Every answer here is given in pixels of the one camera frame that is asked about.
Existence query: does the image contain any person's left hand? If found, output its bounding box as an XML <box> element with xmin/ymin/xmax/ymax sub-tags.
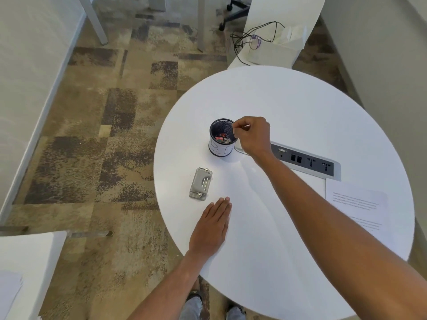
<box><xmin>188</xmin><ymin>197</ymin><xmax>232</xmax><ymax>256</ymax></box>

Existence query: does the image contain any person's right hand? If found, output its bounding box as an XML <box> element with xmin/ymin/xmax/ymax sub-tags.
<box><xmin>232</xmin><ymin>116</ymin><xmax>273</xmax><ymax>160</ymax></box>

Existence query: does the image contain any person's left forearm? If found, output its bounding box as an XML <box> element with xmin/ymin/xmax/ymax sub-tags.
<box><xmin>128</xmin><ymin>249</ymin><xmax>215</xmax><ymax>320</ymax></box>

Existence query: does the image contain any person's right forearm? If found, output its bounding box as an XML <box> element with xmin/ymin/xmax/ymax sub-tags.
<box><xmin>255</xmin><ymin>149</ymin><xmax>427</xmax><ymax>320</ymax></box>

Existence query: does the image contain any black mesh pen cup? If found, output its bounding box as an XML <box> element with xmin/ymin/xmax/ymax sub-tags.
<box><xmin>209</xmin><ymin>118</ymin><xmax>238</xmax><ymax>159</ymax></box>

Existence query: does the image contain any grey metal stapler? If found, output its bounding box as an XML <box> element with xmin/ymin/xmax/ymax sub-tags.
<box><xmin>189</xmin><ymin>167</ymin><xmax>213</xmax><ymax>201</ymax></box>

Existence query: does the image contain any grey table socket panel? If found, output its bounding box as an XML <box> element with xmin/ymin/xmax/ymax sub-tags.
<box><xmin>270</xmin><ymin>141</ymin><xmax>342</xmax><ymax>182</ymax></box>

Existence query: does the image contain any white cardboard box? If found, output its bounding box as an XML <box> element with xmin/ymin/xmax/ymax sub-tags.
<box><xmin>247</xmin><ymin>36</ymin><xmax>303</xmax><ymax>66</ymax></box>

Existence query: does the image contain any person's grey jeans leg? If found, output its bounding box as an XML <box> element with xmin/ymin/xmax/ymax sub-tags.
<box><xmin>179</xmin><ymin>297</ymin><xmax>203</xmax><ymax>320</ymax></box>

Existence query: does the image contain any crumpled white tissue paper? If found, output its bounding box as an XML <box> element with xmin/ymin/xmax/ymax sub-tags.
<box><xmin>273</xmin><ymin>25</ymin><xmax>309</xmax><ymax>49</ymax></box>

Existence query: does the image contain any black office chair base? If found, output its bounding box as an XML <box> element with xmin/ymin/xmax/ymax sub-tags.
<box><xmin>218</xmin><ymin>0</ymin><xmax>251</xmax><ymax>31</ymax></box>

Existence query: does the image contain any printed white paper sheet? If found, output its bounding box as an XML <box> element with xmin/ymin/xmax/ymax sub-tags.
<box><xmin>325</xmin><ymin>178</ymin><xmax>389</xmax><ymax>234</ymax></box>

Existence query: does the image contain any thick white desk leg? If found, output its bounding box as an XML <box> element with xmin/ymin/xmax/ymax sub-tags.
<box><xmin>78</xmin><ymin>0</ymin><xmax>109</xmax><ymax>46</ymax></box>

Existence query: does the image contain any thin black cable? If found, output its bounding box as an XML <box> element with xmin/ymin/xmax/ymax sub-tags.
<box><xmin>230</xmin><ymin>20</ymin><xmax>286</xmax><ymax>61</ymax></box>

